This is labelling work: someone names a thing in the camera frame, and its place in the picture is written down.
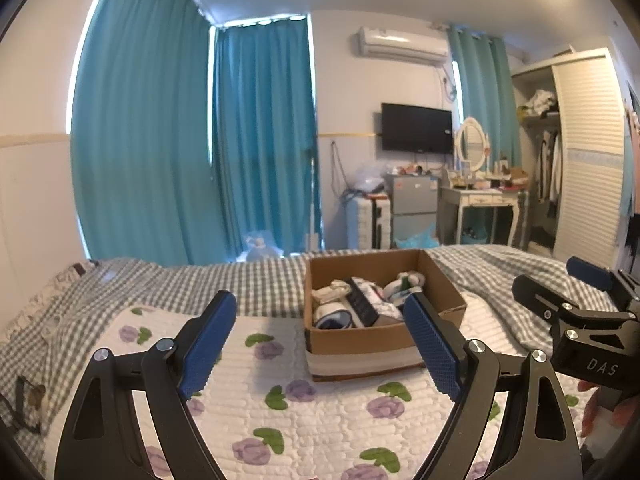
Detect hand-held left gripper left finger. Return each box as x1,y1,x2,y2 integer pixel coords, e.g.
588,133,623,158
54,290,237,480

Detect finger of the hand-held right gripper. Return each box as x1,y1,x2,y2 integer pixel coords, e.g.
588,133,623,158
511,274,593,333
566,256,623,293

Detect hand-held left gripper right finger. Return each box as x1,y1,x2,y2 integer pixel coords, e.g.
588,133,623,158
402,292,585,480

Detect cardboard box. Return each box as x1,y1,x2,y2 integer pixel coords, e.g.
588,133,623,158
303,249,468,382

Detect white sock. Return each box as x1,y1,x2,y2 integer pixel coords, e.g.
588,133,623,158
382,271,427,306

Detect floral tissue pack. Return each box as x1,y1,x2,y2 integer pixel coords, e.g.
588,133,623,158
345,277,405,329

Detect cream socks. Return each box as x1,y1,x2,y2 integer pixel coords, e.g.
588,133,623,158
312,281,353,304

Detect person's right hand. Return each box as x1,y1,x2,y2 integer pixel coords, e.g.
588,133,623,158
579,379,640,453

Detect grey checked blanket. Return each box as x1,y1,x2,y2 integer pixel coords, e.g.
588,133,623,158
0,245,621,436

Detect white louvred wardrobe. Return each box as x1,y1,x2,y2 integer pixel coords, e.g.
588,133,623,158
511,47,633,268

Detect hanging clothes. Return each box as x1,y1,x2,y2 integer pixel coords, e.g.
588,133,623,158
537,130,563,216

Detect blue plush toy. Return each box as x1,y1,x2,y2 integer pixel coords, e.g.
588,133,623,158
244,230,284,262

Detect blue plastic bag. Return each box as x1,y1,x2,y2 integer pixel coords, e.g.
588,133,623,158
394,224,440,250

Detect white dressing table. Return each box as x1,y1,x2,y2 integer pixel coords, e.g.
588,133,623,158
437,185,521,248

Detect quilted floral mat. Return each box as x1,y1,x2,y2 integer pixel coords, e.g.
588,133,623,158
105,305,616,480

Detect white suitcase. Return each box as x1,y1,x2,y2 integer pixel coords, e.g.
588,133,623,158
345,195,393,250

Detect grey small fridge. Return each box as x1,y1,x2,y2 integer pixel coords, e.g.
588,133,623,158
385,172,441,250

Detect white oval mirror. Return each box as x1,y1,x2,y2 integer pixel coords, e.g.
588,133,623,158
454,116,488,173

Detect white clothes pile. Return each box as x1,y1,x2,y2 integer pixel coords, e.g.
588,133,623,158
520,89,560,116

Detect clear plastic bag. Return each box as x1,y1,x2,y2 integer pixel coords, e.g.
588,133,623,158
352,161,388,196

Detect narrow teal curtain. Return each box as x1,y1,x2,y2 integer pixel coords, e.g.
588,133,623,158
447,25,521,161

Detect wide teal curtain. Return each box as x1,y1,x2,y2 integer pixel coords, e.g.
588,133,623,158
67,0,216,264

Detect white air conditioner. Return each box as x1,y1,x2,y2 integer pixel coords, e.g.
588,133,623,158
357,26,449,66

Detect black strap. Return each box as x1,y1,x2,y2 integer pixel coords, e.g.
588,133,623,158
0,374,47,435

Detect hanging dark cable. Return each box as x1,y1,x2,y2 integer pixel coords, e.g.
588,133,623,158
330,141,351,196

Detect black wall television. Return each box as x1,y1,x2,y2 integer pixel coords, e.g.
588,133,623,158
381,103,454,156

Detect air conditioner cable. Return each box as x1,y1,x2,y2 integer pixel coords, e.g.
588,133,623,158
440,65,458,106

